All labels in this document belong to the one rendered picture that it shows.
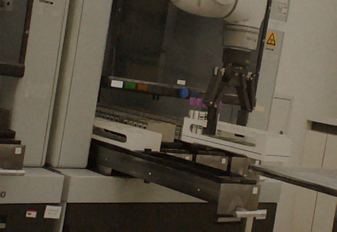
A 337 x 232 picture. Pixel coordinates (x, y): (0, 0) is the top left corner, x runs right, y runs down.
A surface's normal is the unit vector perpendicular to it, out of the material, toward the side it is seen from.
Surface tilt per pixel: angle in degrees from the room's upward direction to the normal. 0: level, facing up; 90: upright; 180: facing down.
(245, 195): 90
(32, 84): 90
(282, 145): 90
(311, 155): 90
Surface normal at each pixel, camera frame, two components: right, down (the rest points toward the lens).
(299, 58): 0.66, 0.15
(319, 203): -0.75, -0.08
